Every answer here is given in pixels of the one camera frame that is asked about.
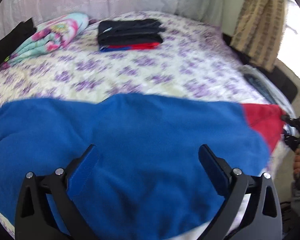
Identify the window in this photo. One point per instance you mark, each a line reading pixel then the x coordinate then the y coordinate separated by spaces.
pixel 297 40

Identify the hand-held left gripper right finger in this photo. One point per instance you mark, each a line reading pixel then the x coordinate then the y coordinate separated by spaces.
pixel 215 171

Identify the folded blue jeans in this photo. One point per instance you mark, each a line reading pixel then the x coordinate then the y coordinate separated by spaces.
pixel 258 82

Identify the beige checked curtain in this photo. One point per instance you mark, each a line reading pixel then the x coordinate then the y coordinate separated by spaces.
pixel 260 25

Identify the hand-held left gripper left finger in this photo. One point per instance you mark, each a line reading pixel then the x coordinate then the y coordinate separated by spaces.
pixel 85 170

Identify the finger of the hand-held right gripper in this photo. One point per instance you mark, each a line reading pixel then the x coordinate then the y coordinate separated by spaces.
pixel 293 140
pixel 293 121

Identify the bed with purple floral sheet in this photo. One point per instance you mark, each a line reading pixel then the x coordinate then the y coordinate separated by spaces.
pixel 140 72

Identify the folded black pants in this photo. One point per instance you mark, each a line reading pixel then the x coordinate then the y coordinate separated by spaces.
pixel 130 32

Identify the folded floral blanket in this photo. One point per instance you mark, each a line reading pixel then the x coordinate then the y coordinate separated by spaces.
pixel 50 37

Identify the folded red and blue pants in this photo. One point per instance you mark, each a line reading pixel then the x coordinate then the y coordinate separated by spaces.
pixel 130 47

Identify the black garment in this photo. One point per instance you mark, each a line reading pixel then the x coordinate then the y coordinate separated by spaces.
pixel 7 42

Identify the blue and red sweatshirt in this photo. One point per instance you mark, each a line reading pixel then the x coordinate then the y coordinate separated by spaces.
pixel 130 155

